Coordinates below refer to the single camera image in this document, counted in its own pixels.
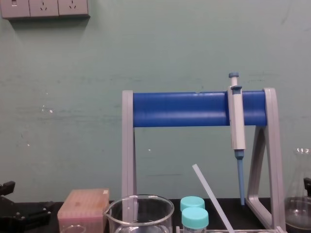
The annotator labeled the bottle with teal cap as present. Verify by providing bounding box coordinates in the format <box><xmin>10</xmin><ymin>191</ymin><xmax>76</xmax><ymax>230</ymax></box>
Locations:
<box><xmin>181</xmin><ymin>207</ymin><xmax>210</xmax><ymax>233</ymax></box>
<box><xmin>180</xmin><ymin>196</ymin><xmax>206</xmax><ymax>212</ymax></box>

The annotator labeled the grey wall socket panel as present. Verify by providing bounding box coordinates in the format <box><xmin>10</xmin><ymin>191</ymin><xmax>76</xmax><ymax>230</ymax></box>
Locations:
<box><xmin>0</xmin><ymin>0</ymin><xmax>91</xmax><ymax>20</ymax></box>

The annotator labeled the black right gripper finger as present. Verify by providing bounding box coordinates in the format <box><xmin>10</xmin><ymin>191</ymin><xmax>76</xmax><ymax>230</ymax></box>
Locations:
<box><xmin>303</xmin><ymin>177</ymin><xmax>311</xmax><ymax>198</ymax></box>

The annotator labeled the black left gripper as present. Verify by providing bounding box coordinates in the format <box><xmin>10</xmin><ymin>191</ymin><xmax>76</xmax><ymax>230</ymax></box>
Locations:
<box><xmin>0</xmin><ymin>180</ymin><xmax>56</xmax><ymax>233</ymax></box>

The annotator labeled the clear glass beaker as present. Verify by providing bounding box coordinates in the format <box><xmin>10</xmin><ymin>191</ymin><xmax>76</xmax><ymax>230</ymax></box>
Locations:
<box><xmin>104</xmin><ymin>194</ymin><xmax>175</xmax><ymax>233</ymax></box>

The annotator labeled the clear glass conical flask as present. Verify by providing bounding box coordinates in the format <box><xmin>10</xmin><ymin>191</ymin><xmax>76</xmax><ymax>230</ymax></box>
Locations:
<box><xmin>283</xmin><ymin>148</ymin><xmax>311</xmax><ymax>233</ymax></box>

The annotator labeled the grey pipette stand blue bar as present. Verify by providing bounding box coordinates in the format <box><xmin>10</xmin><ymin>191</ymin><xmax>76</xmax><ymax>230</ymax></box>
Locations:
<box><xmin>121</xmin><ymin>87</ymin><xmax>287</xmax><ymax>232</ymax></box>

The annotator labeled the pink pipette tip box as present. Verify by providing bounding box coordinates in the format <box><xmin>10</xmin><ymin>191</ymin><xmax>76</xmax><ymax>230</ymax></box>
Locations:
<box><xmin>57</xmin><ymin>188</ymin><xmax>110</xmax><ymax>233</ymax></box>

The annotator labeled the clear glass stirring rod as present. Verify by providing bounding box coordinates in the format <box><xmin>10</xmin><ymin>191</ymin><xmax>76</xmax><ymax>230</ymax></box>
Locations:
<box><xmin>192</xmin><ymin>164</ymin><xmax>235</xmax><ymax>233</ymax></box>

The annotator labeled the white and blue pipette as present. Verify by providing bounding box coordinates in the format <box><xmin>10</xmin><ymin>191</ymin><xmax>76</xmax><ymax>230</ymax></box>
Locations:
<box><xmin>227</xmin><ymin>71</ymin><xmax>247</xmax><ymax>207</ymax></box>

